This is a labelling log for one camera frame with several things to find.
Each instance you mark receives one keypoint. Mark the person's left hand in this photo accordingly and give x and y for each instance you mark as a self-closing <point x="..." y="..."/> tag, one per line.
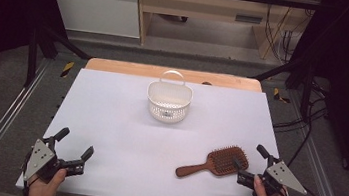
<point x="44" y="191"/>

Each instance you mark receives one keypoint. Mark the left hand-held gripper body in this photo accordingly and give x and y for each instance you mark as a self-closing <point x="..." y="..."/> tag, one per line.
<point x="39" y="158"/>

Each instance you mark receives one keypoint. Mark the brown wooden hairbrush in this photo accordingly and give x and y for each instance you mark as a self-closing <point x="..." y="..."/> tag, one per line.
<point x="218" y="162"/>

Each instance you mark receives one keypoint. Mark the light wooden desk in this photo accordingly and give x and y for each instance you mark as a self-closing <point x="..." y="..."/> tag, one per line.
<point x="204" y="6"/>

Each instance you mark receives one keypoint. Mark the black slanted frame strut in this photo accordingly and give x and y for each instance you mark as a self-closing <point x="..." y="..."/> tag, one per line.
<point x="280" y="69"/>
<point x="68" y="44"/>

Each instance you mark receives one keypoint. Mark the wooden table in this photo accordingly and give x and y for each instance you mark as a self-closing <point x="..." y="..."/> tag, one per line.
<point x="132" y="69"/>

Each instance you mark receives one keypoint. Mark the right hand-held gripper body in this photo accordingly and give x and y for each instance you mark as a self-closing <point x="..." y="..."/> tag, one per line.
<point x="282" y="176"/>

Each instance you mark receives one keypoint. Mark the white perforated plastic basket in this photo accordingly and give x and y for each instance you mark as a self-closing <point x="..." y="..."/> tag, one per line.
<point x="168" y="105"/>

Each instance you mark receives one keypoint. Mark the aluminium floor rail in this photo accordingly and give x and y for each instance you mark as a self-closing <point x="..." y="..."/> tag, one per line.
<point x="323" y="183"/>
<point x="1" y="123"/>

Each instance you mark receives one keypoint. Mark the white cabinet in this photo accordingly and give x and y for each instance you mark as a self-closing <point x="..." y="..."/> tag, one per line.
<point x="96" y="8"/>

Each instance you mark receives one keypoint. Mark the yellow black floor tape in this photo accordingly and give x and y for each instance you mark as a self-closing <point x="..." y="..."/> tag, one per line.
<point x="67" y="69"/>
<point x="277" y="94"/>

